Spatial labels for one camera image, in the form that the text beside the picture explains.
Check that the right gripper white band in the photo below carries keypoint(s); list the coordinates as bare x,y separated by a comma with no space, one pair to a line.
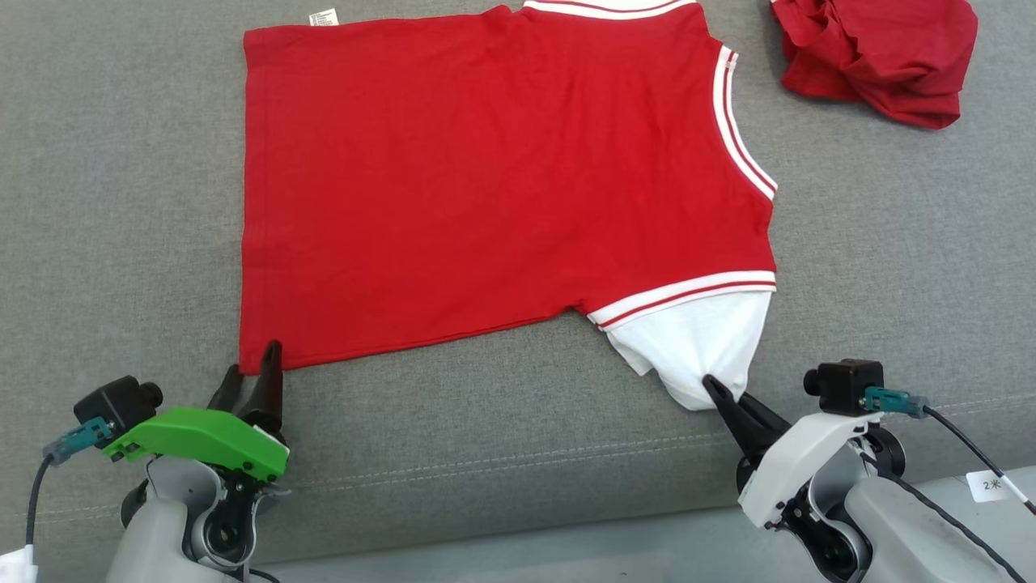
797,461

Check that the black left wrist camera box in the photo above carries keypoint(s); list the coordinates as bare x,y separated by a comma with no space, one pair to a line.
117,401

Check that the red shirt with white sleeves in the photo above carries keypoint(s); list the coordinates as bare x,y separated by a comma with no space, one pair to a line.
486,178

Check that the red shorts with white stripes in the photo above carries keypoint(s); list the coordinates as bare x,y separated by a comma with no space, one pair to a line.
882,48

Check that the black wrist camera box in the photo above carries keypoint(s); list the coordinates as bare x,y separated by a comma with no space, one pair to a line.
117,401
846,385

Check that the white tag printed 2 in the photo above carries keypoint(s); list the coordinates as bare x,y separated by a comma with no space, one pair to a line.
991,486

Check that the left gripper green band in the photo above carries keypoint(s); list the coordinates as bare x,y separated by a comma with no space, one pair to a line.
202,437

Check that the grey fabric sofa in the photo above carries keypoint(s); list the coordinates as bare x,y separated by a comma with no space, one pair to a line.
890,267

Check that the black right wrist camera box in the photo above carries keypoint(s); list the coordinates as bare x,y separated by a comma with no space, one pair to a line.
846,385

